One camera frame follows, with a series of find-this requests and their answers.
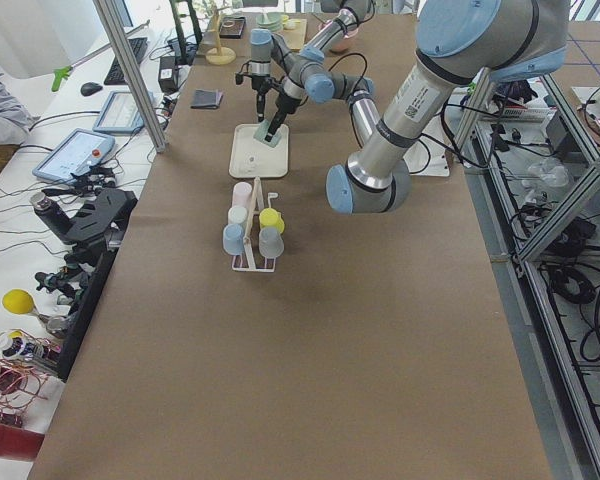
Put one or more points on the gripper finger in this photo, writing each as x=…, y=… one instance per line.
x=264, y=106
x=271, y=134
x=259, y=107

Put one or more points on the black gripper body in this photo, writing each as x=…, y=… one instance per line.
x=261, y=85
x=283, y=103

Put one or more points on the green cup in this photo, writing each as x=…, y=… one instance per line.
x=264, y=136

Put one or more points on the cream rabbit tray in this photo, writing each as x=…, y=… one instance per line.
x=251, y=158

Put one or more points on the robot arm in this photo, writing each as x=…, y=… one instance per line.
x=282, y=78
x=515, y=40

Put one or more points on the pink cup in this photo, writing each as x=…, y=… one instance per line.
x=241, y=194

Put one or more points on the yellow cup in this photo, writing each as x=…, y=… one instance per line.
x=270, y=217

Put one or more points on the cream cup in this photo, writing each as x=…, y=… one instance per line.
x=238, y=215

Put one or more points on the grey cup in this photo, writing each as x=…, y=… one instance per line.
x=271, y=244

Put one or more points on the blue cup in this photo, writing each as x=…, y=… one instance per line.
x=233, y=239

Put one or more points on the wooden stand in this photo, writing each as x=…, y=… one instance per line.
x=218, y=55

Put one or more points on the grey folded cloth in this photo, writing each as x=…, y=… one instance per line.
x=206, y=99

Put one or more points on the stack of bowls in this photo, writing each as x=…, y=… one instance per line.
x=272, y=21

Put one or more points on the teach pendant tablet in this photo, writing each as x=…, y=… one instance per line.
x=75, y=156
x=119, y=115

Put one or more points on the black computer mouse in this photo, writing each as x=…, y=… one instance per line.
x=90, y=88

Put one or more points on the black device stand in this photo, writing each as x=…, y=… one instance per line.
x=97, y=227

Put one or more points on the yellow ball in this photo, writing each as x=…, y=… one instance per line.
x=18, y=302

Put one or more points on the red cylinder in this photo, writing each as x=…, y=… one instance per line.
x=19, y=444

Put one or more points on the white wire cup rack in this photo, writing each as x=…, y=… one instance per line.
x=248, y=260

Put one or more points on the aluminium frame post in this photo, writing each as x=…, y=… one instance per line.
x=111, y=22

